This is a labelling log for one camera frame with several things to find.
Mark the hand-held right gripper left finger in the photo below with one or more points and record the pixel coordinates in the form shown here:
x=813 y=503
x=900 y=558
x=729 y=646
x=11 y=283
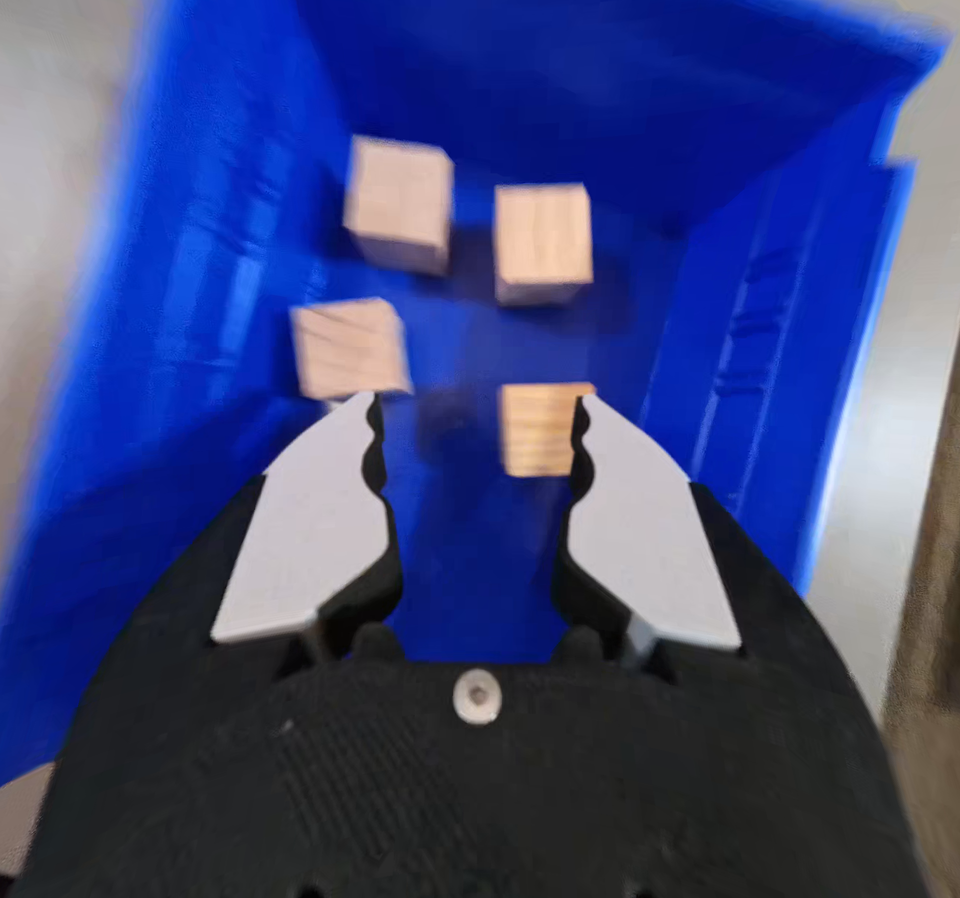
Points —
x=300 y=545

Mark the blue plastic bin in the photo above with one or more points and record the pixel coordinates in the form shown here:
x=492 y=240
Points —
x=525 y=87

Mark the grey desk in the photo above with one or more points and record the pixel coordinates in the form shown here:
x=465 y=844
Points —
x=877 y=425

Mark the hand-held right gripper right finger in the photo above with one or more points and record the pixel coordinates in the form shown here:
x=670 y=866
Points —
x=645 y=553

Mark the blue-taped wooden cube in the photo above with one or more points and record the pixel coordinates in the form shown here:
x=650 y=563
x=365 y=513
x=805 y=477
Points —
x=541 y=241
x=536 y=429
x=401 y=200
x=349 y=346

